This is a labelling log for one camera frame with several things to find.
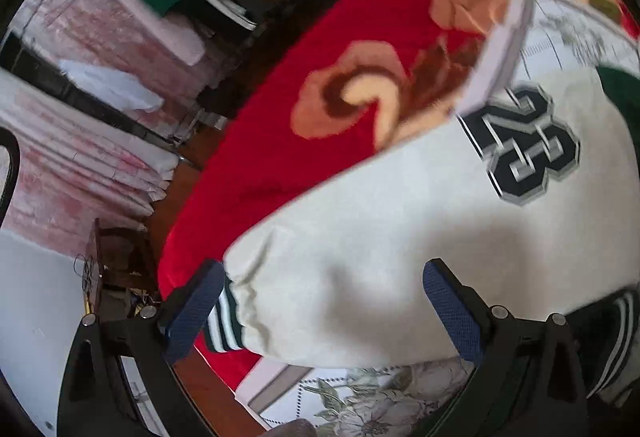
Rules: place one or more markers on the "black chair frame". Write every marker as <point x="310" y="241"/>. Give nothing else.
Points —
<point x="14" y="157"/>

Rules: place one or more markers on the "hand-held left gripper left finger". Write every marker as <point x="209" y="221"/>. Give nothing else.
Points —
<point x="196" y="307"/>

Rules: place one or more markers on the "red floral blanket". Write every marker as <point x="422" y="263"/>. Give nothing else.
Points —
<point x="300" y="157"/>

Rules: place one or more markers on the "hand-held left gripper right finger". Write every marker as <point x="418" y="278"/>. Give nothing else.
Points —
<point x="450" y="312"/>

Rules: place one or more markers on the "white and green varsity jacket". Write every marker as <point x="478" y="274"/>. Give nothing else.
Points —
<point x="375" y="242"/>

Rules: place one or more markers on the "wooden side table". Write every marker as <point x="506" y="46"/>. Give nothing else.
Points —
<point x="107" y="242"/>

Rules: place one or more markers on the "white plastic bag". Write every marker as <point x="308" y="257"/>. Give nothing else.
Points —
<point x="110" y="84"/>

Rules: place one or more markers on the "black metal rail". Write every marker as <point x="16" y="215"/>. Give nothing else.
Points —
<point x="30" y="64"/>

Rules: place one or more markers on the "pink cloth cover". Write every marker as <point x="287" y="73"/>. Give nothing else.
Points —
<point x="110" y="32"/>
<point x="75" y="177"/>

